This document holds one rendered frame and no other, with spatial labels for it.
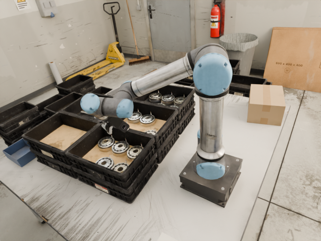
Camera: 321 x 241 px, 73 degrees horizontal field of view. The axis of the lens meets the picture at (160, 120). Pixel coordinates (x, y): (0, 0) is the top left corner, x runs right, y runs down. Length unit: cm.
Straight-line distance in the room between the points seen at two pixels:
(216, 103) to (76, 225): 89
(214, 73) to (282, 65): 315
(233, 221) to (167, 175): 41
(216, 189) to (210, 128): 38
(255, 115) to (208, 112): 91
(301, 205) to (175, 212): 129
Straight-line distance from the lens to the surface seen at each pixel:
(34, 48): 457
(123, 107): 85
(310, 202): 225
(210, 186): 112
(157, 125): 145
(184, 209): 117
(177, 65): 86
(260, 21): 395
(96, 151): 137
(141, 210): 119
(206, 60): 69
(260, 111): 165
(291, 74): 381
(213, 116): 79
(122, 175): 104
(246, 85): 269
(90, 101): 87
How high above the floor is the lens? 168
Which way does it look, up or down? 35 degrees down
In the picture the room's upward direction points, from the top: 8 degrees counter-clockwise
